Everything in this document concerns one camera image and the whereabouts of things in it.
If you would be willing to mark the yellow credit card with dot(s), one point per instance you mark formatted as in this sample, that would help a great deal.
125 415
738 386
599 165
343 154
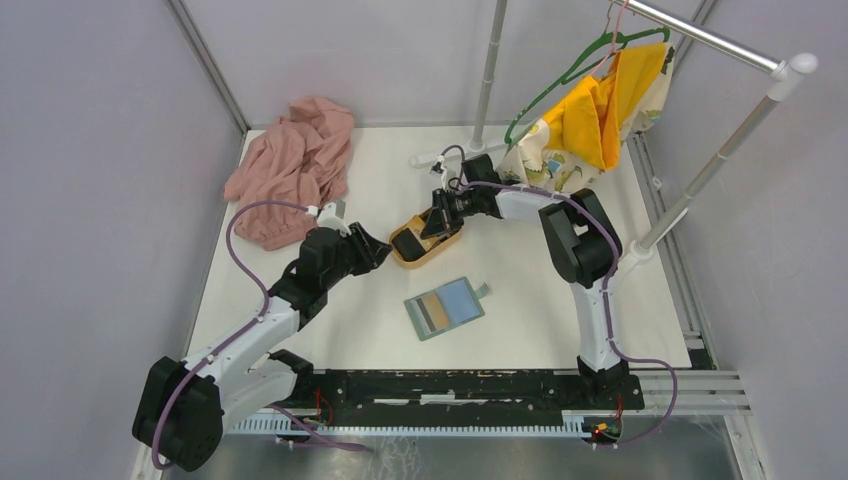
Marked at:
436 311

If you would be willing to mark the yellow oval card tray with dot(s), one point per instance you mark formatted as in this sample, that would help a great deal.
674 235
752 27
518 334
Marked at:
434 246

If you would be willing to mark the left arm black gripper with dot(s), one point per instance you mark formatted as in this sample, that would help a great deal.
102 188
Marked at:
371 253

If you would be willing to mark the green clothes hanger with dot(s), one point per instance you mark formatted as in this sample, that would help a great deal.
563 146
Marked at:
580 67

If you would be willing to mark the cartoon print hanging garment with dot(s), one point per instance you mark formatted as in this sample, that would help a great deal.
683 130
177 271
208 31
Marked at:
528 162

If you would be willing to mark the white clothes rack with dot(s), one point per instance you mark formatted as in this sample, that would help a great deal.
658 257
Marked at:
758 214

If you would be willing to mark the pink clothes hanger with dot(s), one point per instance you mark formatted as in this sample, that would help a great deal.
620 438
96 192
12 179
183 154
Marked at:
613 42

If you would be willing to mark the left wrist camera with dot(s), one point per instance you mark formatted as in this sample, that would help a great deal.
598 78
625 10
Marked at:
332 216

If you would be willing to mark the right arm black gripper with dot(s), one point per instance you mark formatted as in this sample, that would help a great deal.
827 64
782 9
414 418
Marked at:
437 223

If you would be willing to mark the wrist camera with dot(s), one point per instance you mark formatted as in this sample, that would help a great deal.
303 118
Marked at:
440 169
332 216

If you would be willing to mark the aluminium frame rails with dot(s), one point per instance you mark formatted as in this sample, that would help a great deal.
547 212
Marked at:
692 394

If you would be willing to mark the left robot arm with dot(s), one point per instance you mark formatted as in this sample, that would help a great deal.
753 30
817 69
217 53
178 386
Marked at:
225 371

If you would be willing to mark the yellow hanging garment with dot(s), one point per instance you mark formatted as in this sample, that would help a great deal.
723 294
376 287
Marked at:
591 119

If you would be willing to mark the pink crumpled cloth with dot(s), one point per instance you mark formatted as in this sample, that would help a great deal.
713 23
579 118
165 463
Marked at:
302 159

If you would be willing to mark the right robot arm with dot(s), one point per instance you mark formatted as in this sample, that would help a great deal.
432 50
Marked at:
582 243

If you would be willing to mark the black card in tray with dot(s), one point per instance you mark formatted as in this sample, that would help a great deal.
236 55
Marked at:
407 246

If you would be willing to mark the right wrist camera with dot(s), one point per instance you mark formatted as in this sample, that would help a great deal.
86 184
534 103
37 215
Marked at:
440 169

